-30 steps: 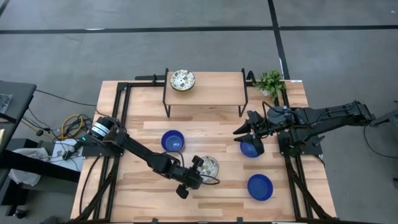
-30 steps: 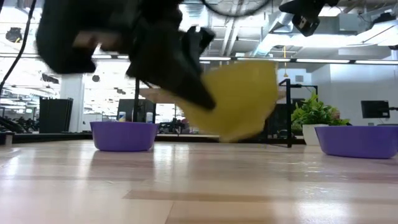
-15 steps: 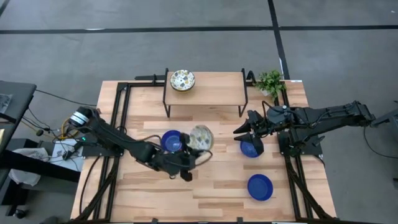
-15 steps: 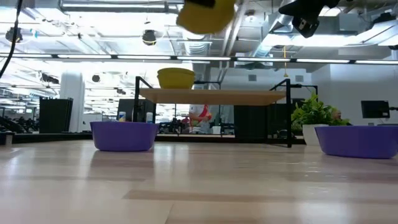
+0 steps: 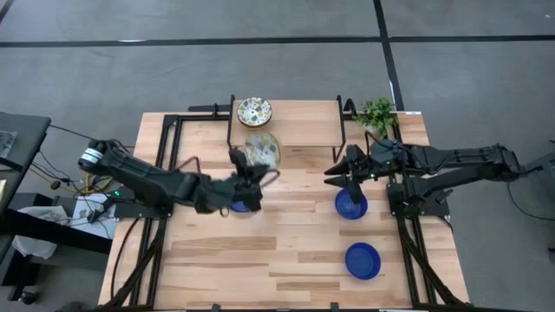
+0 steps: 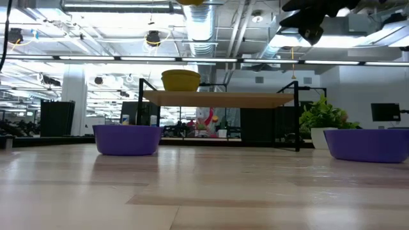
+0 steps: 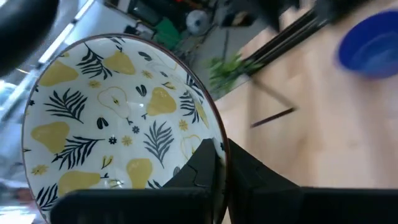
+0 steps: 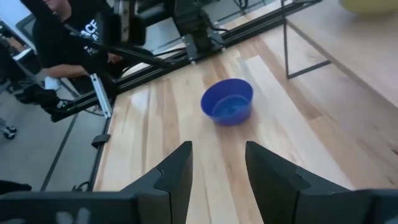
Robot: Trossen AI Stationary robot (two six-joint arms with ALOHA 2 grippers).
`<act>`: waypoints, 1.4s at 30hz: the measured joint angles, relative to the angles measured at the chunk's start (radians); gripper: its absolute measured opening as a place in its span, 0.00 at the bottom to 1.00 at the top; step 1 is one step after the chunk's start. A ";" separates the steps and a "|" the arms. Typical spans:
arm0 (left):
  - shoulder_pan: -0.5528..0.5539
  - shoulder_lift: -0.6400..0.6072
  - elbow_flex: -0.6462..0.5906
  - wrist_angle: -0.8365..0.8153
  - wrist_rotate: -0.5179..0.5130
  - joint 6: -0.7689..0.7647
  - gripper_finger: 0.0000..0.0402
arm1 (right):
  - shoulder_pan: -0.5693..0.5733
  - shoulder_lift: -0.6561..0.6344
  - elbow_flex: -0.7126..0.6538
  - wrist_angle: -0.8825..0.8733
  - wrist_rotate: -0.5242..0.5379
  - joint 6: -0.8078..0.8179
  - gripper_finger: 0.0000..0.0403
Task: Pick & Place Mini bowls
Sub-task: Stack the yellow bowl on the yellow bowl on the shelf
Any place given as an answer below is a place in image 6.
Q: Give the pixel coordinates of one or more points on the white canister yellow label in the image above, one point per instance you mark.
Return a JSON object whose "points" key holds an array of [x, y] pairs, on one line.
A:
{"points": [[125, 119]]}

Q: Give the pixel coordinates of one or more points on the long ceiling light bar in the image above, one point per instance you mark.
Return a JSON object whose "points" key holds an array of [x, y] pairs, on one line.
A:
{"points": [[153, 59]]}

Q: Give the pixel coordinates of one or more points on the green leafy plant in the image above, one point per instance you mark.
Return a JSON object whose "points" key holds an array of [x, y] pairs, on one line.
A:
{"points": [[319, 115]]}

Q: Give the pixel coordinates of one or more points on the white building column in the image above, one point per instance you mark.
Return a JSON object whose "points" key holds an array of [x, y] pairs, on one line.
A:
{"points": [[73, 108]]}

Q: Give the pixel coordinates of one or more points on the wooden shelf with black frame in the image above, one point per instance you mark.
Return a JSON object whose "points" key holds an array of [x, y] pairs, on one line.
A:
{"points": [[217, 99]]}

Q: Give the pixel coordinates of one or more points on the black round ceiling fixture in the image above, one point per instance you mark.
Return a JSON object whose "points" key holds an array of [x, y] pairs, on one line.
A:
{"points": [[98, 80]]}

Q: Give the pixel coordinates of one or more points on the small white pot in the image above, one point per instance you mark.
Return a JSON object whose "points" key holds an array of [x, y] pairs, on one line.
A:
{"points": [[222, 133]]}

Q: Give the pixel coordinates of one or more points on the low black cabinet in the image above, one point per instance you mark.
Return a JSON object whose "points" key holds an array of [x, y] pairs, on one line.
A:
{"points": [[259, 124]]}

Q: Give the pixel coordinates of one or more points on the black rig frame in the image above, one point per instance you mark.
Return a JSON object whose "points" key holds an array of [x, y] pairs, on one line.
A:
{"points": [[48, 140]]}

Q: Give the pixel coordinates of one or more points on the blue-purple plastic bowl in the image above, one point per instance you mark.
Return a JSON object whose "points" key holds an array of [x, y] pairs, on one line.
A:
{"points": [[367, 145], [127, 140]]}

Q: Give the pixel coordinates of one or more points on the black wall monitor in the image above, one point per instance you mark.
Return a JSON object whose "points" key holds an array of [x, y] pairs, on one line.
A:
{"points": [[385, 111]]}

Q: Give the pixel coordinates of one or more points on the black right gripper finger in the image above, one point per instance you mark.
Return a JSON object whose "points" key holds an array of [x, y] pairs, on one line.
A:
{"points": [[310, 27], [310, 4]]}

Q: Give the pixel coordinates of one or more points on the tall black cabinet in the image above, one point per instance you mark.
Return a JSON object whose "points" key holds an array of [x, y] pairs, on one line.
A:
{"points": [[57, 118]]}

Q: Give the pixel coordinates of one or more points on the white canister blue label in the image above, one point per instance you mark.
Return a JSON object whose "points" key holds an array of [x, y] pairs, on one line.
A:
{"points": [[153, 120]]}

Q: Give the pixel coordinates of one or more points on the silver ceiling air duct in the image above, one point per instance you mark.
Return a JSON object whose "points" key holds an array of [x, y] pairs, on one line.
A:
{"points": [[199, 25]]}

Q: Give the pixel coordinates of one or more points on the white ceiling detector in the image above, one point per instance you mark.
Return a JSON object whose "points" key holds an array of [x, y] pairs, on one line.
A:
{"points": [[257, 17]]}

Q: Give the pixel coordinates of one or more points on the person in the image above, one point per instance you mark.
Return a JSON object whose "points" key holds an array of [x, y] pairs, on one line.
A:
{"points": [[206, 124]]}

